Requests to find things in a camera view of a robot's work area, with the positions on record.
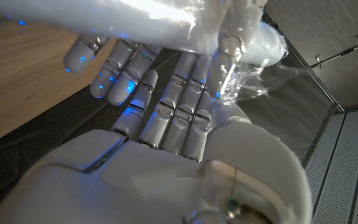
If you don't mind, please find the silver foil roll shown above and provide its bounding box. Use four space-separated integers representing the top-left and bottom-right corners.
0 0 291 105

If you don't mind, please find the metal wall rail with clips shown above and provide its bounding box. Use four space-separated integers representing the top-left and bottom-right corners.
311 35 358 69

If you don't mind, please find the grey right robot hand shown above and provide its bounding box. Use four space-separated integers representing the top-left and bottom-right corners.
0 0 313 224

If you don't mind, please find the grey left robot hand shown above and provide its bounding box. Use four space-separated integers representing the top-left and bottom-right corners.
63 34 163 106

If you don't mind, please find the black backdrop stand pole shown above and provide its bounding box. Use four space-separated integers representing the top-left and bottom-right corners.
263 11 344 113

